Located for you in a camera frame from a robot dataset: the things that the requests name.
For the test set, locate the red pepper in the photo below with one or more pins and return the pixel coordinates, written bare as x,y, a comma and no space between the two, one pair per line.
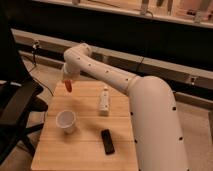
68,85

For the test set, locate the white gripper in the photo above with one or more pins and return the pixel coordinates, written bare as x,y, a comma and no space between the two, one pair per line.
66,76

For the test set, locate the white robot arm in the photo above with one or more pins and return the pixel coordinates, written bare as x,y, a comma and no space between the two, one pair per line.
156,126

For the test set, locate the black remote control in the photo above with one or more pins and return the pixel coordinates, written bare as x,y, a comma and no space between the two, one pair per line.
107,142

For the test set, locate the black office chair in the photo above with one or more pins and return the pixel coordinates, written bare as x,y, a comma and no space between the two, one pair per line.
18,96

